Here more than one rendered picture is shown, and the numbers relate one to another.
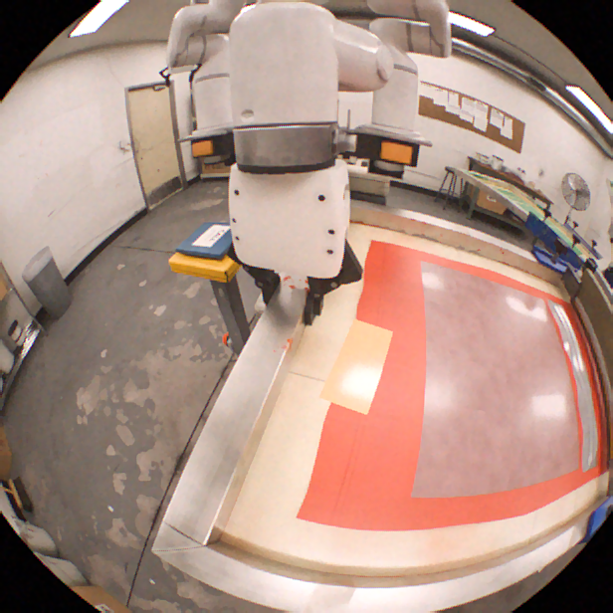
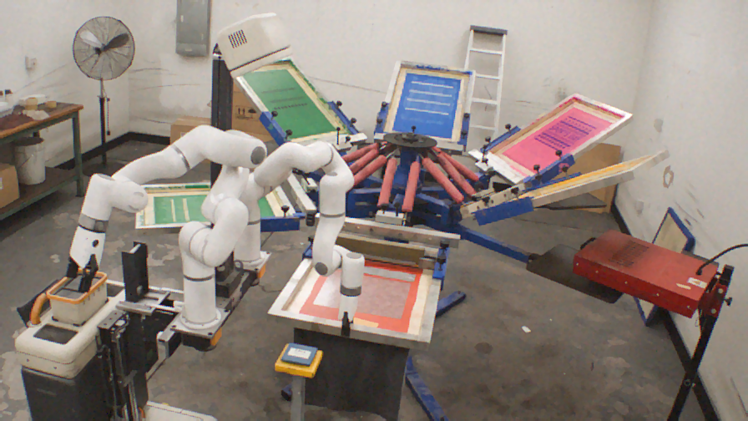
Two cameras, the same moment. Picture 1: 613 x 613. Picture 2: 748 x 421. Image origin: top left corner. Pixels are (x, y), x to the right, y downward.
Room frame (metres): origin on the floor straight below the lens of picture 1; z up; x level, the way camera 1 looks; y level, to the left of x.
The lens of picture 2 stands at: (0.41, 1.87, 2.16)
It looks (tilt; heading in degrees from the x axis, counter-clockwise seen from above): 21 degrees down; 262
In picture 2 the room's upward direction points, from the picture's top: 6 degrees clockwise
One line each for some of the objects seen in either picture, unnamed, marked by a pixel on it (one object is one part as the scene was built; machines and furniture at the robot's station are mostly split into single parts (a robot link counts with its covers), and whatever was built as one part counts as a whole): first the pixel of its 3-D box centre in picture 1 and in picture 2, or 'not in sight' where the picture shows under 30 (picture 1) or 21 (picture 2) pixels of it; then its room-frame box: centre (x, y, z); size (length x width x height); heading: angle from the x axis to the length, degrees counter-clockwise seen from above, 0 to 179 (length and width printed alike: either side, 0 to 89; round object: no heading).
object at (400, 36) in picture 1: (400, 45); (249, 197); (0.56, -0.20, 1.37); 0.13 x 0.10 x 0.16; 61
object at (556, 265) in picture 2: not in sight; (505, 246); (-0.68, -0.87, 0.91); 1.34 x 0.40 x 0.08; 133
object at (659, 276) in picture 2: not in sight; (650, 271); (-1.19, -0.32, 1.06); 0.61 x 0.46 x 0.12; 133
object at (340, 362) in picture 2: not in sight; (347, 370); (0.17, -0.06, 0.74); 0.45 x 0.03 x 0.43; 163
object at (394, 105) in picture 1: (394, 101); (243, 238); (0.57, -0.19, 1.21); 0.16 x 0.13 x 0.15; 165
